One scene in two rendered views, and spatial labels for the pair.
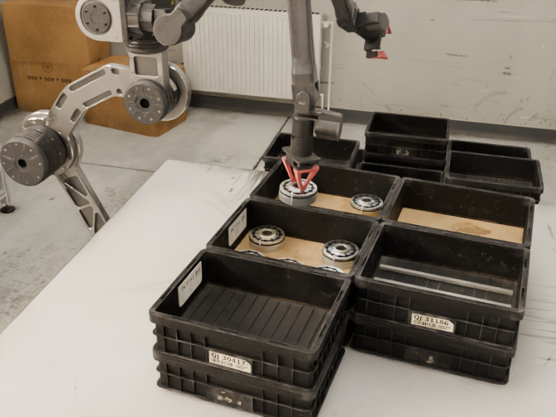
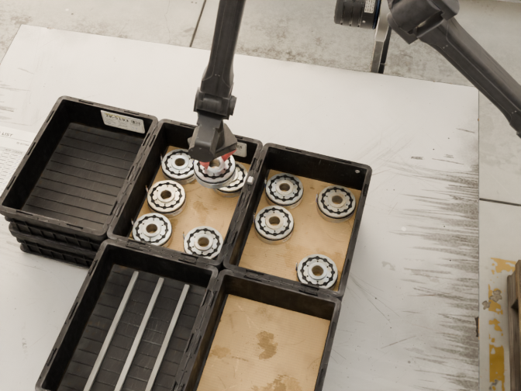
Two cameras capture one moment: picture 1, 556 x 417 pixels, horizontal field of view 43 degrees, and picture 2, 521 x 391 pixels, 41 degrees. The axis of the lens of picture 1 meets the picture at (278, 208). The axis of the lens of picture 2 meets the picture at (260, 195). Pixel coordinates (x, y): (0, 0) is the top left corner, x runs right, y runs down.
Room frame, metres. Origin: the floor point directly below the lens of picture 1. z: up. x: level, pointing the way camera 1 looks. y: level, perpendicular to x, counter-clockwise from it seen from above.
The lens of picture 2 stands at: (1.69, -1.06, 2.40)
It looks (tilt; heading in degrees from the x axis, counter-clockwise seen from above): 56 degrees down; 84
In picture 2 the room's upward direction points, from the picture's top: 2 degrees clockwise
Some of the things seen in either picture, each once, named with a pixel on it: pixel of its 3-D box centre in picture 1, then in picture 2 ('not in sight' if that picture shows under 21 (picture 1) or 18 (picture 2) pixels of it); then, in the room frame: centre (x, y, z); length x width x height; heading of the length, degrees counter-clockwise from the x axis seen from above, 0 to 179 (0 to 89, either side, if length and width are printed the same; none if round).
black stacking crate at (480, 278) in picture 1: (442, 283); (135, 337); (1.47, -0.42, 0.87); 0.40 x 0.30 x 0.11; 70
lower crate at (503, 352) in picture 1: (437, 316); not in sight; (1.47, -0.42, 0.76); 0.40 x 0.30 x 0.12; 70
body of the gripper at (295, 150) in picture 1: (301, 146); (212, 135); (1.68, -0.06, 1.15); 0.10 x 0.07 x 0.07; 25
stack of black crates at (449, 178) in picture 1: (486, 213); not in sight; (2.73, -0.93, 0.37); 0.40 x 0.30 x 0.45; 76
